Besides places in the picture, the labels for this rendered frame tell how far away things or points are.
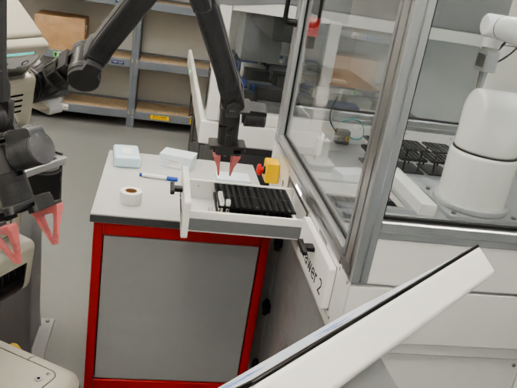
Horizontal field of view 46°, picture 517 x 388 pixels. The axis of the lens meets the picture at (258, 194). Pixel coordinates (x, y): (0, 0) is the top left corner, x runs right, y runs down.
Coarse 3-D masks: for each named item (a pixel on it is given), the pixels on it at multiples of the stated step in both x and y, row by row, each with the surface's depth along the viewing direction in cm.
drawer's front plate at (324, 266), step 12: (312, 228) 156; (312, 240) 153; (300, 252) 163; (312, 252) 152; (324, 252) 144; (312, 264) 151; (324, 264) 141; (312, 276) 150; (324, 276) 140; (312, 288) 149; (324, 288) 139; (324, 300) 140
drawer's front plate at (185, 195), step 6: (186, 168) 184; (186, 174) 179; (186, 180) 175; (186, 186) 170; (186, 192) 166; (180, 198) 182; (186, 198) 162; (186, 204) 160; (180, 210) 176; (186, 210) 161; (180, 216) 173; (186, 216) 162; (180, 222) 170; (186, 222) 162; (180, 228) 168; (186, 228) 163; (180, 234) 165; (186, 234) 164
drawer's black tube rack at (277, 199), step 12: (228, 192) 178; (240, 192) 180; (252, 192) 181; (264, 192) 183; (276, 192) 185; (216, 204) 176; (240, 204) 172; (252, 204) 174; (264, 204) 174; (276, 204) 176; (288, 204) 177; (276, 216) 175; (288, 216) 173
